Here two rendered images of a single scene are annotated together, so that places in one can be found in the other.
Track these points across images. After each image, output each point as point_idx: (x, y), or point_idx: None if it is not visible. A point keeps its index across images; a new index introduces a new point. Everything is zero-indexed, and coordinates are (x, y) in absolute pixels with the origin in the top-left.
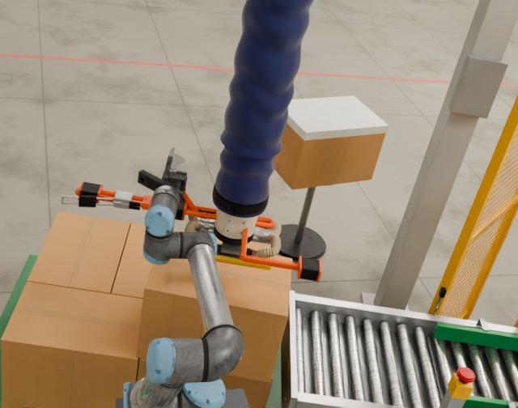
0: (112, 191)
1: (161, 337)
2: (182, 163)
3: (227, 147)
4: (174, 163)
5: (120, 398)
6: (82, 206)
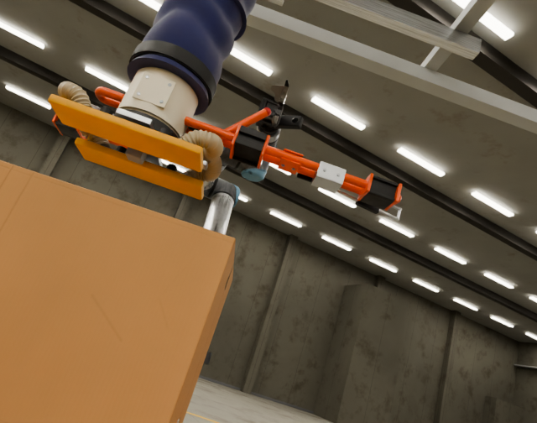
0: (351, 174)
1: (236, 187)
2: (272, 91)
3: (234, 40)
4: (278, 95)
5: (208, 352)
6: (371, 211)
